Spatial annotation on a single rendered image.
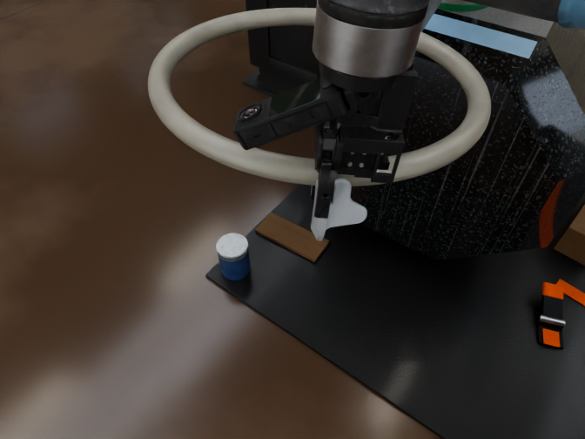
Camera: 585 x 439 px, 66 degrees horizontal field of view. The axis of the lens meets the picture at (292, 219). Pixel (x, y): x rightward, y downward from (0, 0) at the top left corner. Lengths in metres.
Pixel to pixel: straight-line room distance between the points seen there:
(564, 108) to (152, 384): 1.26
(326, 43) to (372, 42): 0.04
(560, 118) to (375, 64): 0.84
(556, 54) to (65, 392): 1.50
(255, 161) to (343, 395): 0.96
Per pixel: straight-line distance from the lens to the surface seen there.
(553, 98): 1.18
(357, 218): 0.51
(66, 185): 2.02
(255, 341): 1.42
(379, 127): 0.46
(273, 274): 1.52
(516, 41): 1.16
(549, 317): 1.60
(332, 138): 0.44
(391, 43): 0.39
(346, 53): 0.39
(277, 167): 0.50
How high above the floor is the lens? 1.27
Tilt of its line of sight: 49 degrees down
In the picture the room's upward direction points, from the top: straight up
